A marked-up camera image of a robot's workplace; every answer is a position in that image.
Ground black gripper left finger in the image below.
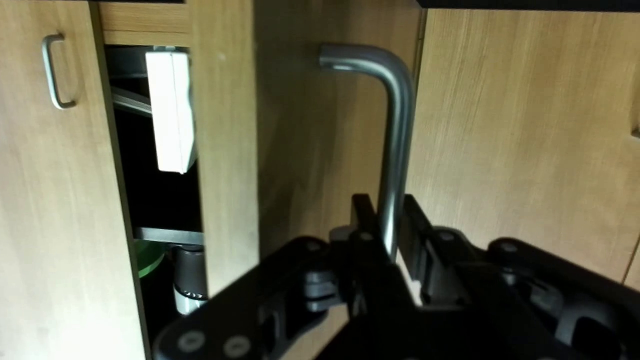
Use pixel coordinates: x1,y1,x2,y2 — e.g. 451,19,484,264
329,195,413,317

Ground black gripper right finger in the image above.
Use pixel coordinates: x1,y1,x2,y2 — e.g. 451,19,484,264
397,197,513,308

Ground cabinet door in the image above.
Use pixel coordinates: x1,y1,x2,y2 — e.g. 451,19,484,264
408,11,640,287
188,0,424,292
0,0,145,360

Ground green bowl in cabinet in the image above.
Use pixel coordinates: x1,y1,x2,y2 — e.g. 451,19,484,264
134,243,166,279

